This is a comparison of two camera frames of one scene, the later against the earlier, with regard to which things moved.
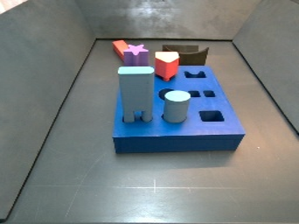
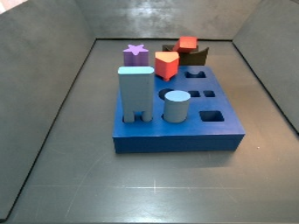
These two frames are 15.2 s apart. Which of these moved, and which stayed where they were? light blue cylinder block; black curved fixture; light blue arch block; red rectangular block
Moved: red rectangular block
Stayed: black curved fixture; light blue arch block; light blue cylinder block
